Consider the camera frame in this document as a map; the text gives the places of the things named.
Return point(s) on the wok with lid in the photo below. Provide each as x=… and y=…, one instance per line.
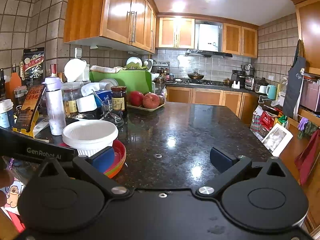
x=196, y=76

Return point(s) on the white dishes in rack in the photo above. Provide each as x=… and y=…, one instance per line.
x=108, y=83

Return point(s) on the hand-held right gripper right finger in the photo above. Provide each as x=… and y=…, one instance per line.
x=221, y=158

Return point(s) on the beige cloth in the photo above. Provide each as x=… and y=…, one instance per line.
x=105, y=68

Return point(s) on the clear jar with yellow label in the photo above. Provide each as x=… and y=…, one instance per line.
x=71, y=102

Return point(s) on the yellow phone stand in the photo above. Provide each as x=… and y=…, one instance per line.
x=21, y=130

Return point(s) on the lilac thermos bottle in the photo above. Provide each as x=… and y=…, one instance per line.
x=56, y=107

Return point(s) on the white knife holder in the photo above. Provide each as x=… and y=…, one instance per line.
x=235, y=85

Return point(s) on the brown round fruit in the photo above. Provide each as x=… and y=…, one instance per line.
x=162, y=100

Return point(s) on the glass cup with spoon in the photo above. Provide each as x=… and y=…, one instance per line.
x=98, y=100

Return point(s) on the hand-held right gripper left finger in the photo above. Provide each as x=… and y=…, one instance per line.
x=103, y=158

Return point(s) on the white ceramic bowl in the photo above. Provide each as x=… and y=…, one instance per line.
x=134, y=61

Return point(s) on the small jar with grey lid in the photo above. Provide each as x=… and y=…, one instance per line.
x=20, y=96

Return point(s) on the steel rice cooker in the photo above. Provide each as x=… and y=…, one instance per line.
x=250, y=83

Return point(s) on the orange plastic plate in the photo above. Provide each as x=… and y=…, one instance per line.
x=111, y=174

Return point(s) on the red cloth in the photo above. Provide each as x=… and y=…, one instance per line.
x=308, y=155

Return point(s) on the mint green mug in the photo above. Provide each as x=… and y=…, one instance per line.
x=272, y=92

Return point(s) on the white water heater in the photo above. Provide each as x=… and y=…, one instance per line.
x=208, y=37

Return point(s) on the tall wooden cabinet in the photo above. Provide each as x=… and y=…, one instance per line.
x=310, y=30

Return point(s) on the clear plastic jar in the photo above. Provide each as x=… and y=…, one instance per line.
x=282, y=87

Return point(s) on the stacked steel pots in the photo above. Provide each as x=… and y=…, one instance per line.
x=248, y=70

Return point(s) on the small steel pot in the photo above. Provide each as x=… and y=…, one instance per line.
x=160, y=80

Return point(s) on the black tea package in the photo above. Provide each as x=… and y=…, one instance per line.
x=32, y=65

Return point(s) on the gas stove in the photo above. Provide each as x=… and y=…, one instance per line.
x=207, y=82

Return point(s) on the wall spice rack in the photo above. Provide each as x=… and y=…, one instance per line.
x=161, y=63

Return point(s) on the patterned gift bag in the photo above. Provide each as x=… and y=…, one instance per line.
x=255, y=122

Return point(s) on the dark sauce jar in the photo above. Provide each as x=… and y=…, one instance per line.
x=119, y=97

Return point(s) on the white wall socket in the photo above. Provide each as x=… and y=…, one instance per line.
x=78, y=52
x=271, y=77

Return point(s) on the green cutting board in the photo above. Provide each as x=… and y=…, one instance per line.
x=130, y=81

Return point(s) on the wooden wall cabinet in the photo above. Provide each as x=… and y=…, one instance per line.
x=175, y=32
x=240, y=40
x=112, y=12

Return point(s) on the red snack bag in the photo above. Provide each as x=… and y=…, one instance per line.
x=268, y=120

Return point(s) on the cartoon printed bag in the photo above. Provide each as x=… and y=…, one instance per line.
x=15, y=195

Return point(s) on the pink box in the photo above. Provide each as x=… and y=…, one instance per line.
x=311, y=97

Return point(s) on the blue tissue box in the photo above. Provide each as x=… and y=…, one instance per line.
x=103, y=96

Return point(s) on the white window box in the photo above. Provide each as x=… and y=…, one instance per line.
x=277, y=140

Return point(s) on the black range hood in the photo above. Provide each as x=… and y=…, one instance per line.
x=208, y=53

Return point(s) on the group of seasoning bottles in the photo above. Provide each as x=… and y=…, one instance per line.
x=166, y=76

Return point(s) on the beige fruit tray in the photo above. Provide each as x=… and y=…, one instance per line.
x=150, y=108

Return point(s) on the green plastic plate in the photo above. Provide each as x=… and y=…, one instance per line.
x=120, y=166

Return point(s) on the smartphone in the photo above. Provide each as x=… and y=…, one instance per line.
x=31, y=105

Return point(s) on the black coffee machine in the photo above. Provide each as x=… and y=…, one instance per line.
x=238, y=78

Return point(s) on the black clay pot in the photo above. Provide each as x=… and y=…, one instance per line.
x=263, y=82

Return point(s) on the green cloth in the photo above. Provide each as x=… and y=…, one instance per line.
x=311, y=128

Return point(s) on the wooden base cabinets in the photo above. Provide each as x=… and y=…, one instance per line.
x=207, y=97

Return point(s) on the dark soy sauce bottle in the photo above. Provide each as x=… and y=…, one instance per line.
x=2, y=85

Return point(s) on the white cup with blue label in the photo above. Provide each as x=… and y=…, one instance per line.
x=6, y=115

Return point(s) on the bottle with orange label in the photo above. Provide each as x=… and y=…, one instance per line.
x=13, y=85

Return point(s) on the dark apron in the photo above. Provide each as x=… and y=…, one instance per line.
x=293, y=90

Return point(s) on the white toaster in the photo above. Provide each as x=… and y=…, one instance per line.
x=261, y=89

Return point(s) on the white flat card box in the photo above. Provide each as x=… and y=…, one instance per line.
x=41, y=128

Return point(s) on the person's left hand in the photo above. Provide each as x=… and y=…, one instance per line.
x=5, y=180

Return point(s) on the green bag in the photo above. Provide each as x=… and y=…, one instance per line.
x=281, y=121

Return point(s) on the purple rubber glove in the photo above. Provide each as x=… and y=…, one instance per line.
x=303, y=123

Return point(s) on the white foam container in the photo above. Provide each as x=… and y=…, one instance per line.
x=73, y=70

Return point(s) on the brown glass pot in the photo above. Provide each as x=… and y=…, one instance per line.
x=227, y=81

